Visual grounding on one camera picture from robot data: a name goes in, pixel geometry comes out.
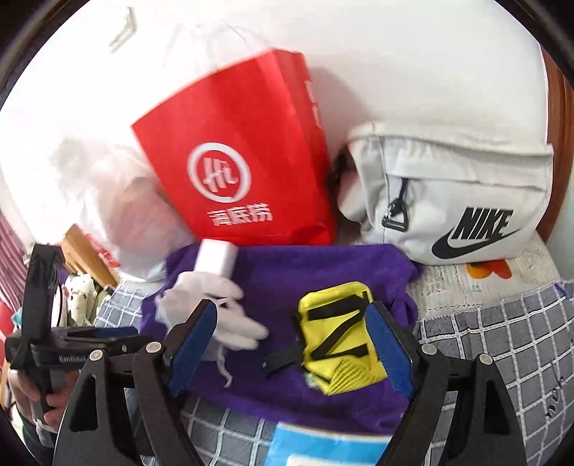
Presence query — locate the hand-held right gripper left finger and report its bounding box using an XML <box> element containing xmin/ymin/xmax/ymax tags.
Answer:
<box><xmin>53</xmin><ymin>298</ymin><xmax>219</xmax><ymax>466</ymax></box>

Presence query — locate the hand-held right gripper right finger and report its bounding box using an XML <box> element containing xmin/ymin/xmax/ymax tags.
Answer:
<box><xmin>364</xmin><ymin>301</ymin><xmax>523</xmax><ymax>466</ymax></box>

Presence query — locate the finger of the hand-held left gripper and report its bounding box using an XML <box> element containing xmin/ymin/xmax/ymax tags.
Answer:
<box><xmin>105</xmin><ymin>335</ymin><xmax>153</xmax><ymax>358</ymax></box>
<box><xmin>67</xmin><ymin>326</ymin><xmax>141</xmax><ymax>343</ymax></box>

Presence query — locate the yellow pouch with black straps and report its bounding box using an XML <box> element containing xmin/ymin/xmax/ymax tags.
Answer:
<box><xmin>262</xmin><ymin>281</ymin><xmax>389</xmax><ymax>396</ymax></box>

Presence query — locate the white glove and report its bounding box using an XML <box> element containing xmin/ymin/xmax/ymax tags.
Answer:
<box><xmin>155</xmin><ymin>273</ymin><xmax>270</xmax><ymax>352</ymax></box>

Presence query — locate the person's left hand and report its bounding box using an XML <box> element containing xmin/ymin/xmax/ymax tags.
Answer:
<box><xmin>9</xmin><ymin>370</ymin><xmax>69</xmax><ymax>432</ymax></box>

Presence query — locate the floral cloth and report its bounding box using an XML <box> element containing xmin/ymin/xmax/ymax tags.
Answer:
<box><xmin>67</xmin><ymin>273</ymin><xmax>111</xmax><ymax>325</ymax></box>

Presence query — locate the white lace cloth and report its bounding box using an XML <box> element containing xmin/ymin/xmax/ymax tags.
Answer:
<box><xmin>415</xmin><ymin>233</ymin><xmax>563</xmax><ymax>319</ymax></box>

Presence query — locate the white sponge block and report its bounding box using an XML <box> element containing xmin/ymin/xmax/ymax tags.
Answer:
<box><xmin>196</xmin><ymin>239</ymin><xmax>239</xmax><ymax>281</ymax></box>

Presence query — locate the striped curtain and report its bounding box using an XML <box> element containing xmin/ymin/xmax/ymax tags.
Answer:
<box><xmin>0</xmin><ymin>210</ymin><xmax>37</xmax><ymax>314</ymax></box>

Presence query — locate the wooden furniture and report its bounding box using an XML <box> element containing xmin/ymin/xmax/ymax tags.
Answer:
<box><xmin>60</xmin><ymin>224</ymin><xmax>122</xmax><ymax>287</ymax></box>

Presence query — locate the grey checked bed sheet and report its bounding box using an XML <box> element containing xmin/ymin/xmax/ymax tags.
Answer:
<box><xmin>94</xmin><ymin>280</ymin><xmax>574</xmax><ymax>466</ymax></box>

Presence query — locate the purple towel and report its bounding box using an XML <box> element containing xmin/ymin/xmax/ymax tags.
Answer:
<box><xmin>141</xmin><ymin>244</ymin><xmax>424</xmax><ymax>435</ymax></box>

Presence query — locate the blue tissue pack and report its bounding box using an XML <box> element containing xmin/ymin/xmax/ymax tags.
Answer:
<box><xmin>271</xmin><ymin>423</ymin><xmax>395</xmax><ymax>466</ymax></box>

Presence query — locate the white plastic bag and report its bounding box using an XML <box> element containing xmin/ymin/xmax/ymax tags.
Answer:
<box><xmin>49</xmin><ymin>18</ymin><xmax>274</xmax><ymax>283</ymax></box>

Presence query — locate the grey waist bag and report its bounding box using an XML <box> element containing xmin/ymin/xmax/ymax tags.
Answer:
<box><xmin>336</xmin><ymin>121</ymin><xmax>554</xmax><ymax>266</ymax></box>

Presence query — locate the red paper bag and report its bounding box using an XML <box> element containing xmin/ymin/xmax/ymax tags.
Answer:
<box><xmin>131</xmin><ymin>48</ymin><xmax>338</xmax><ymax>247</ymax></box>

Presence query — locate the wooden headboard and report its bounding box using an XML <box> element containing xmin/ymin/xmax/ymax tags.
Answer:
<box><xmin>540</xmin><ymin>45</ymin><xmax>574</xmax><ymax>243</ymax></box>

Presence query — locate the white drawstring cord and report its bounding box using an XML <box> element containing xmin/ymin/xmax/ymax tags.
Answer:
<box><xmin>214</xmin><ymin>345</ymin><xmax>233</xmax><ymax>390</ymax></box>

